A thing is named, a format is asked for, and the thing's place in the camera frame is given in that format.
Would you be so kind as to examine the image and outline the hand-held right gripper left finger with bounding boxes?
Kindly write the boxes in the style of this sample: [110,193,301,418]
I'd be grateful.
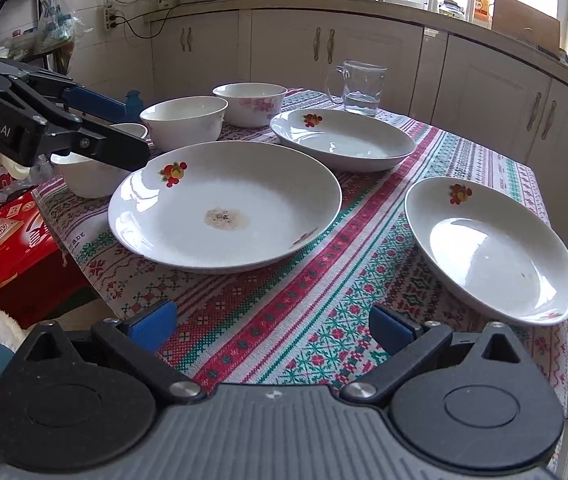
[21,299,207,403]

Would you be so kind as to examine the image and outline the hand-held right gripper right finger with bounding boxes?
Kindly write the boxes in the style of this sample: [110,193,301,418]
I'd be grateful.
[341,304,535,403]

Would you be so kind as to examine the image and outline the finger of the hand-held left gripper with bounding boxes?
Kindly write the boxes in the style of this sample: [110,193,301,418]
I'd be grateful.
[38,115,152,172]
[11,74,129,120]

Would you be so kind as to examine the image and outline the small plain white bowl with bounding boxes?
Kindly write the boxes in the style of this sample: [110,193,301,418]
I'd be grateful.
[50,123,150,199]

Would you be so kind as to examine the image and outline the large white fruit-print plate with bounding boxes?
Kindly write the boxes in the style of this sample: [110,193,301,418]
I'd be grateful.
[108,141,343,274]

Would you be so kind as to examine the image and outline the blue thermos flask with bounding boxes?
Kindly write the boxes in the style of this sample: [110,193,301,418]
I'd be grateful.
[124,89,144,119]

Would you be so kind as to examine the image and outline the wide plain white bowl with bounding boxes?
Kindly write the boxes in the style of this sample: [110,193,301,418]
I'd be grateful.
[139,96,229,154]

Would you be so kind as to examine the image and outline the clear plastic bag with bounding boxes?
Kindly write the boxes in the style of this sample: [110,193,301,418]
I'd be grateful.
[38,0,77,56]

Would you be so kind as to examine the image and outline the patterned red green tablecloth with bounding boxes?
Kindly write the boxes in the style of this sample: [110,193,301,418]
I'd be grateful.
[31,87,568,411]

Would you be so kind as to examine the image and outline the red printed box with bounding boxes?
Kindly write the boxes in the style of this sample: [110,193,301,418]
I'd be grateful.
[0,187,60,311]

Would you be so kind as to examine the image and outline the white bowl with pink flowers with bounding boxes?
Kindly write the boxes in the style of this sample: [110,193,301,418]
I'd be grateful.
[213,83,288,128]

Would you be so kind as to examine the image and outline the clear glass mug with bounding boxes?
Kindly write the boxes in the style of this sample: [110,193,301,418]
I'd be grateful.
[325,60,388,117]

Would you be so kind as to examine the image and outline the cream kitchen cabinets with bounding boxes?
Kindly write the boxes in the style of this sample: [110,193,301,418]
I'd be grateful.
[149,0,568,411]

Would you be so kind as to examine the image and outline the orange label bottle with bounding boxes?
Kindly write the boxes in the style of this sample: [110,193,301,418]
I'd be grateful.
[470,0,494,29]

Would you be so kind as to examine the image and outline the brown cardboard sheet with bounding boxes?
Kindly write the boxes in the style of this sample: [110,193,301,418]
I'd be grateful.
[492,0,562,52]

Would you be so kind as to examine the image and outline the black power cable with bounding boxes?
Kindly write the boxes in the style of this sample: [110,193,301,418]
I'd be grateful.
[112,2,185,40]

